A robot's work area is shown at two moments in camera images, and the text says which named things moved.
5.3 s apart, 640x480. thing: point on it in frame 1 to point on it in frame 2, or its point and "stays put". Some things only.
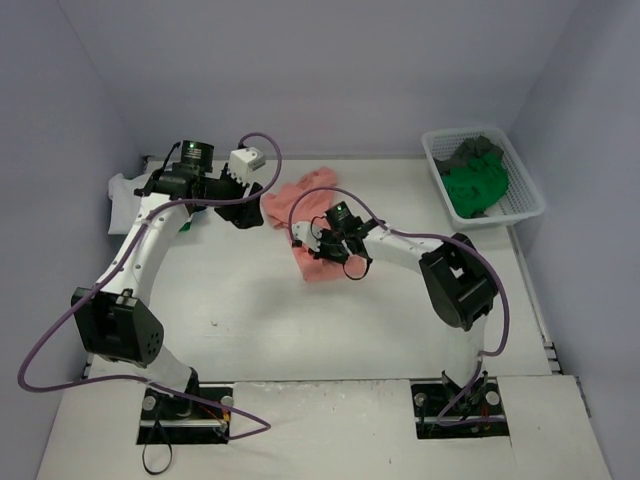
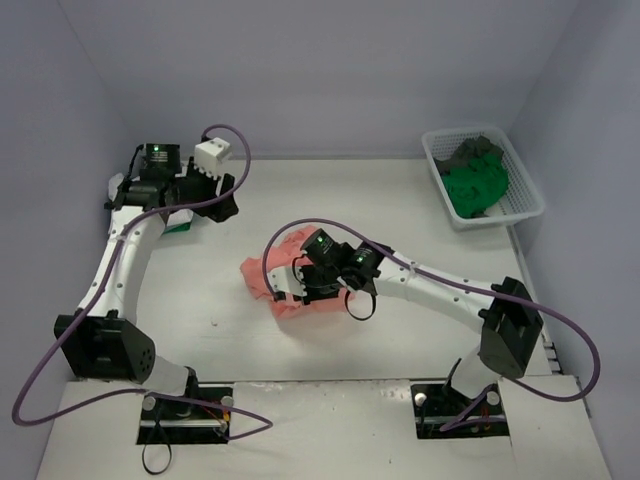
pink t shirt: x=309 y=199 to x=283 y=251
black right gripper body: x=329 y=247 to x=308 y=288
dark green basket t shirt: x=477 y=186 stays put
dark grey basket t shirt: x=470 y=149 stays put
